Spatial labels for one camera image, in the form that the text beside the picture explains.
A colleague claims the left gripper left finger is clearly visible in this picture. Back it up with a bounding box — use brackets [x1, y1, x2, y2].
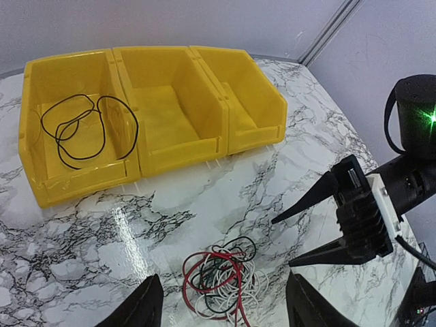
[95, 274, 163, 327]

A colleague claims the right aluminium corner post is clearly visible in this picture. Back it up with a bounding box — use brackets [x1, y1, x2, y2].
[298, 0, 364, 67]

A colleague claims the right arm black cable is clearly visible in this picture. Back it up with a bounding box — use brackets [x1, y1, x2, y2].
[384, 87, 436, 270]

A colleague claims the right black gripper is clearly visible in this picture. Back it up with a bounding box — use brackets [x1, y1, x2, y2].
[271, 155, 393, 267]

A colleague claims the right yellow bin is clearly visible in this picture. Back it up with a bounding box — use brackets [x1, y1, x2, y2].
[189, 46, 287, 155]

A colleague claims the white wire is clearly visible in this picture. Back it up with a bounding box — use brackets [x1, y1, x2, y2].
[197, 247, 270, 324]

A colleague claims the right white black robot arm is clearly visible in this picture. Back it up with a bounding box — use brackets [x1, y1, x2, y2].
[271, 74, 435, 326]

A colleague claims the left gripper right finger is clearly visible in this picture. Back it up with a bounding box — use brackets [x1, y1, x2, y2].
[285, 271, 354, 327]

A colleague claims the middle yellow bin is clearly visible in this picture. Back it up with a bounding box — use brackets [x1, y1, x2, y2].
[112, 46, 229, 178]

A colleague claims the yellow bin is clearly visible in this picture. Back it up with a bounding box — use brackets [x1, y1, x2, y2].
[189, 46, 287, 155]
[18, 49, 140, 208]
[112, 46, 229, 178]

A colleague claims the left yellow bin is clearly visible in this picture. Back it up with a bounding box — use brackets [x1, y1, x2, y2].
[18, 49, 140, 208]

